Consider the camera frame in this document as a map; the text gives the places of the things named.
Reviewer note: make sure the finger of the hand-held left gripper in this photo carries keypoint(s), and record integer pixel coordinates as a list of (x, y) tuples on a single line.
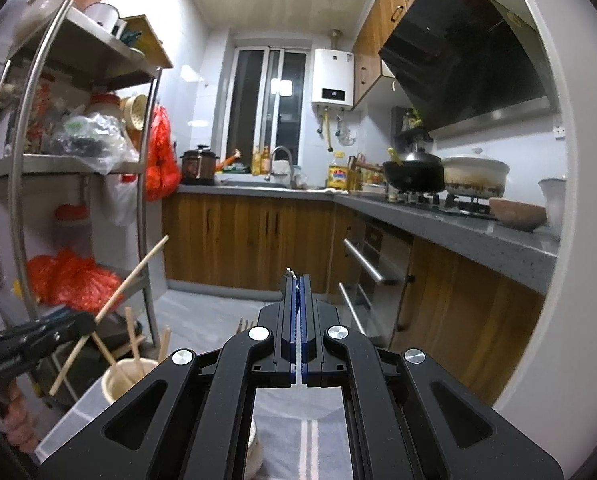
[(53, 332)]

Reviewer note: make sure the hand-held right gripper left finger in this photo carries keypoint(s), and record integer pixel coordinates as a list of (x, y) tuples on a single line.
[(291, 320)]

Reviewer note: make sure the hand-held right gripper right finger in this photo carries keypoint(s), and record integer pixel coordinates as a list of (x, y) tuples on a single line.
[(306, 320)]

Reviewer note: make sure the wooden chopstick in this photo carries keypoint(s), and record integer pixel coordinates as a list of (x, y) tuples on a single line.
[(128, 285), (106, 351), (133, 340)]

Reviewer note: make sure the white utensil holder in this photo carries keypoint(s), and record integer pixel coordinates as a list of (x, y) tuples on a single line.
[(118, 385), (256, 450)]

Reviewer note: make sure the person's left hand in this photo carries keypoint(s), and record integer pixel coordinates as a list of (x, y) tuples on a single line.
[(13, 425)]

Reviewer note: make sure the large red plastic bag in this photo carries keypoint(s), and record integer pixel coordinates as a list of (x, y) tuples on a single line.
[(73, 280)]

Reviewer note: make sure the built-in steel drawer unit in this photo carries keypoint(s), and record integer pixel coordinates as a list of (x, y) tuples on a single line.
[(378, 270)]

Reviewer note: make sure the wooden base cabinet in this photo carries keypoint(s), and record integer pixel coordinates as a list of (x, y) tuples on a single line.
[(238, 245)]

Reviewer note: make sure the grey striped cloth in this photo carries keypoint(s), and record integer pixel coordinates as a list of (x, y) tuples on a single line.
[(298, 435)]

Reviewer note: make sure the yellow oil bottle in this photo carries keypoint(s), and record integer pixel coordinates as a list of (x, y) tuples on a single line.
[(337, 175)]

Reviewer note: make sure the white plastic bag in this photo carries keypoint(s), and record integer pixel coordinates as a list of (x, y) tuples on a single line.
[(121, 200)]

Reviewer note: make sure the grey kitchen countertop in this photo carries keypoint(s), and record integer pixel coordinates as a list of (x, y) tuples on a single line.
[(428, 222)]

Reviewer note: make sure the steel faucet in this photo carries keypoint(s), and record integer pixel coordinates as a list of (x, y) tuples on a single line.
[(281, 160)]

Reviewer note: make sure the metal storage rack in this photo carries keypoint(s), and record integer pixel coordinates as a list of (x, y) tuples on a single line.
[(16, 170)]

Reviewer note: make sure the gas stove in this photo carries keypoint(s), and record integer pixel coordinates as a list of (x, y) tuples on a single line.
[(443, 204)]

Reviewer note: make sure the black wok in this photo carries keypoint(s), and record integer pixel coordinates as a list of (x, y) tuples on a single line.
[(413, 172)]

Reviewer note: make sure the clear plastic bag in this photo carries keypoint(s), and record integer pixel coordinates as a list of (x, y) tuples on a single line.
[(86, 142)]

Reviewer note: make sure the hanging red plastic bag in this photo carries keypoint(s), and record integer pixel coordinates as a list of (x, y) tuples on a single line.
[(162, 160)]

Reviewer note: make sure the kitchen window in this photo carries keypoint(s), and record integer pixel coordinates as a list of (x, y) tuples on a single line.
[(268, 110)]

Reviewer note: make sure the white casserole pot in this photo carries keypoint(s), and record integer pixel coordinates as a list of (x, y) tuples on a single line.
[(473, 175)]

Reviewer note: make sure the jar with orange lid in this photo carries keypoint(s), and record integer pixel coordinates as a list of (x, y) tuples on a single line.
[(104, 106)]

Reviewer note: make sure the yellow colander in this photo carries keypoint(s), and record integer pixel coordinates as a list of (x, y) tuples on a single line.
[(134, 112)]

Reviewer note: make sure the brown ceramic bowl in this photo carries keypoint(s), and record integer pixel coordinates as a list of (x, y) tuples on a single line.
[(517, 212)]

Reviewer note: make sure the white water heater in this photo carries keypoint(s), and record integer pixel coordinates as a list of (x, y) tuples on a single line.
[(332, 80)]

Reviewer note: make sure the white bowl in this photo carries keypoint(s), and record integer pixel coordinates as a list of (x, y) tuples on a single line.
[(553, 205), (43, 12)]

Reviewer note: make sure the wooden board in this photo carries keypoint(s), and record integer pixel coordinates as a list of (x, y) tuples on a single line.
[(148, 40)]

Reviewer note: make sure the black range hood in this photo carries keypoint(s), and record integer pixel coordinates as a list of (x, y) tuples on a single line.
[(463, 55)]

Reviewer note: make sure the white enamel cup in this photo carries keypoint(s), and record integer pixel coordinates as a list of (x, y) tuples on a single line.
[(101, 16)]

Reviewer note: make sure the wall spice shelf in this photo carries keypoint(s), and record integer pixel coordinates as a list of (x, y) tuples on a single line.
[(411, 125)]

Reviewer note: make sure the wooden wall cabinet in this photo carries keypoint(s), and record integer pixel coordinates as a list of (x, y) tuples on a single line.
[(383, 25)]

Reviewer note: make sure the wall socket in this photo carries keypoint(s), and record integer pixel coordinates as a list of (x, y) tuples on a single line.
[(559, 132)]

